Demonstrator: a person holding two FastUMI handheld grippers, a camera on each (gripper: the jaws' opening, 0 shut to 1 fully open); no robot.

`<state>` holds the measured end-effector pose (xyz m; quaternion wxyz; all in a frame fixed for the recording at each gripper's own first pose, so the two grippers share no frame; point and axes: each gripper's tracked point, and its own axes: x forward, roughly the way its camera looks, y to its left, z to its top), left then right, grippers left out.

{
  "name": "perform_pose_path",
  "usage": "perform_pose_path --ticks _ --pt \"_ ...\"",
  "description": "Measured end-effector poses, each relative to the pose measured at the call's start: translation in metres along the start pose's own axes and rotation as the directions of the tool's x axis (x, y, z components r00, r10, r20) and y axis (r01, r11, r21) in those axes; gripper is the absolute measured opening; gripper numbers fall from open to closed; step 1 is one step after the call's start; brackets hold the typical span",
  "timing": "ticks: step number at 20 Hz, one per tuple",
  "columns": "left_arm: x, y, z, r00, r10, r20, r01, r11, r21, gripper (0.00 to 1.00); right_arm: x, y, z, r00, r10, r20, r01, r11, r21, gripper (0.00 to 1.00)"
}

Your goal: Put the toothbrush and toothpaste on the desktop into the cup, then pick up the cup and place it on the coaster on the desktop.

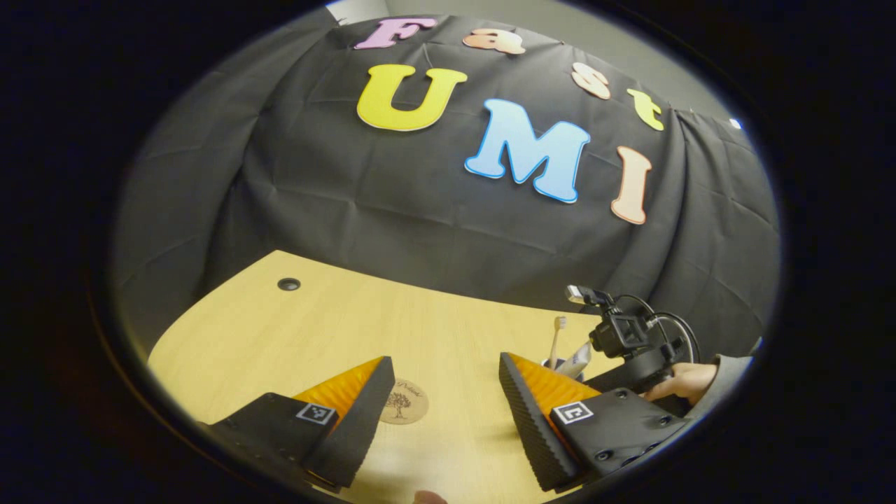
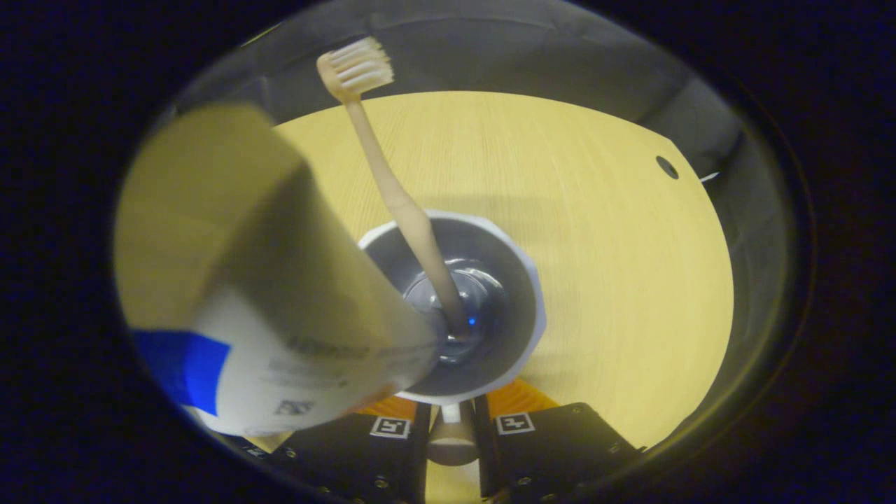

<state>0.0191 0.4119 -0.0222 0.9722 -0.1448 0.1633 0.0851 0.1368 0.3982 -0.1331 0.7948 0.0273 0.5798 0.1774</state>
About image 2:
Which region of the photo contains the white cup with wooden handle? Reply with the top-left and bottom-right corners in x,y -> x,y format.
357,209 -> 547,468

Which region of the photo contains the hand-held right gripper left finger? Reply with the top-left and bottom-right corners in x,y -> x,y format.
269,395 -> 433,504

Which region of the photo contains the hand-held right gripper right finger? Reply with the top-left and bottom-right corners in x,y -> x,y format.
473,378 -> 641,504

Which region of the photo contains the light wooden desktop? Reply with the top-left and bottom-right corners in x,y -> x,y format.
245,91 -> 736,504

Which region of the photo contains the white toothpaste tube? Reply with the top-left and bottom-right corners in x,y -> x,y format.
113,101 -> 440,438

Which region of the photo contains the beige toothbrush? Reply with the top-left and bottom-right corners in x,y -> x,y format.
316,36 -> 470,335

